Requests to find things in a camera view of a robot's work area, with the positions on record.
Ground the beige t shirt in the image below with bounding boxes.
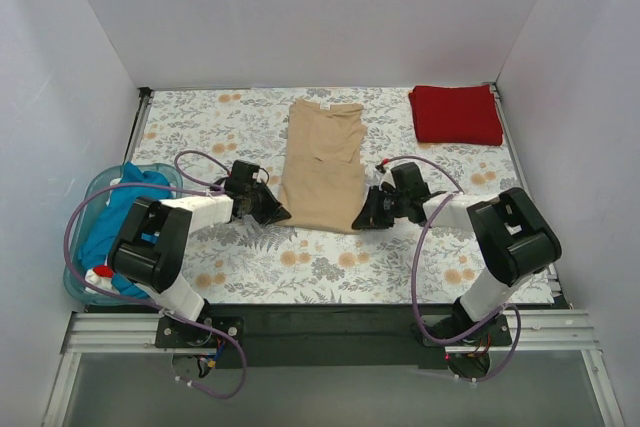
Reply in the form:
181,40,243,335
279,99,367,234

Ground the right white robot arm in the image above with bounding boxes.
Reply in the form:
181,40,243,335
352,182,562,345

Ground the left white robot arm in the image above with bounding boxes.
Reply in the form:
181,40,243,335
107,177,291,347

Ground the floral table cloth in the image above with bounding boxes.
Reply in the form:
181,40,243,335
132,87,521,304

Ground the folded red t shirt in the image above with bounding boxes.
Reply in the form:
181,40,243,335
408,85,503,146

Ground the teal plastic basket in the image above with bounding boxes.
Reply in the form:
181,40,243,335
70,163,183,277

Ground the blue t shirt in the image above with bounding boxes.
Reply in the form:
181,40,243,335
76,162,176,299

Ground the white and red garment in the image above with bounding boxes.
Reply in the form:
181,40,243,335
85,264,118,293

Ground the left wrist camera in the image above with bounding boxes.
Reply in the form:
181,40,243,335
224,160,261,195

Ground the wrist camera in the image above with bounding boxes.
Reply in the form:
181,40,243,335
224,160,261,195
391,162,430,198

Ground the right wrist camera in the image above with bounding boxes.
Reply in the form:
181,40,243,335
391,162,430,198

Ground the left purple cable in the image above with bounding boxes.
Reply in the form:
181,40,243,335
63,150,249,400

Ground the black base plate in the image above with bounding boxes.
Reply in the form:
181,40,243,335
154,302,516,371

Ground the aluminium frame rail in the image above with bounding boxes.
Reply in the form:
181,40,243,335
61,309,601,354

